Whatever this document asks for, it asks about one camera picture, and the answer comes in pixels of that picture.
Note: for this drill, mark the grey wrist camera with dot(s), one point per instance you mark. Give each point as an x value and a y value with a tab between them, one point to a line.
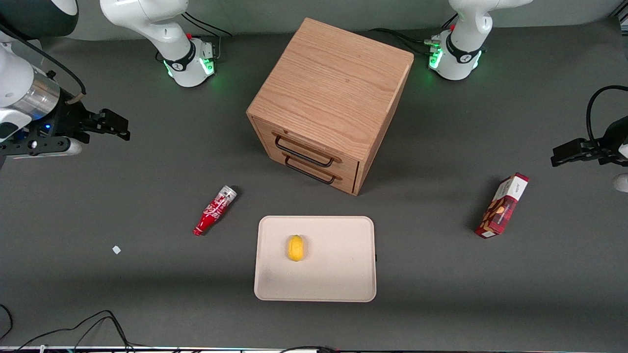
44	148
621	183

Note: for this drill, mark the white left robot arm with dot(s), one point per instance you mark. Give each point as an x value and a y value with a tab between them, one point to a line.
466	44

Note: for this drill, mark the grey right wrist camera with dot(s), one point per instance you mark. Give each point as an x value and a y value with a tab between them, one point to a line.
44	148

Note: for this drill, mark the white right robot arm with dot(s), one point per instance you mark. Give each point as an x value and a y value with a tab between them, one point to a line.
147	19

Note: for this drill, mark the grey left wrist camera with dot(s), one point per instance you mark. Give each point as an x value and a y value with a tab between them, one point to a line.
621	183

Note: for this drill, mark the yellow lemon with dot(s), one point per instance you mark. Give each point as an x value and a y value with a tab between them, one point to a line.
295	248

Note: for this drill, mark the red shortbread cookie box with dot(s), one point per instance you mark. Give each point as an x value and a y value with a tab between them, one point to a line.
503	206

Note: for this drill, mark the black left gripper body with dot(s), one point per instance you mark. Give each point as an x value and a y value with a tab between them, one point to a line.
610	141

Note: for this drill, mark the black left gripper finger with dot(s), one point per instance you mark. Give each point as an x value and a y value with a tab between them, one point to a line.
564	156
590	147

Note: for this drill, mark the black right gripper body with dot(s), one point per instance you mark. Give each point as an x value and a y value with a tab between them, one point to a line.
67	119

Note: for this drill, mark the red coke bottle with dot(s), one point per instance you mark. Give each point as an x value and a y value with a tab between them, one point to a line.
214	211

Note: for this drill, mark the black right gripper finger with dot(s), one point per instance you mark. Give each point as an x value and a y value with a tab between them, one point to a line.
115	125
81	137

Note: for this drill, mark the wooden drawer cabinet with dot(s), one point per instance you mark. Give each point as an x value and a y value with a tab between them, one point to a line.
333	88

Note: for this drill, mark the wooden drawer front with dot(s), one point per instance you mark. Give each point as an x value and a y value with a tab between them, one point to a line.
348	185
262	130

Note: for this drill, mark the cream plastic tray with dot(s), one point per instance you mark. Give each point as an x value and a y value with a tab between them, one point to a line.
338	264

